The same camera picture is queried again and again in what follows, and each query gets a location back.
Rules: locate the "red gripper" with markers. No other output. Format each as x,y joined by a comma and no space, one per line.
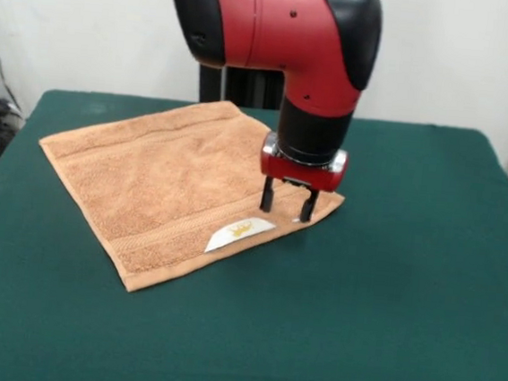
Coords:
301,170

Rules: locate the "tan terry towel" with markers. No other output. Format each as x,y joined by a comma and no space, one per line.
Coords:
155,185

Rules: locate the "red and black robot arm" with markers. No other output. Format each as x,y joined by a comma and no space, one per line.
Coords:
272,43

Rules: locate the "dark green table cloth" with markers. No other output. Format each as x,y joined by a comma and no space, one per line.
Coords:
405,304

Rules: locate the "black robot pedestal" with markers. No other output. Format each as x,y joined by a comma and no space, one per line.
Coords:
246,88

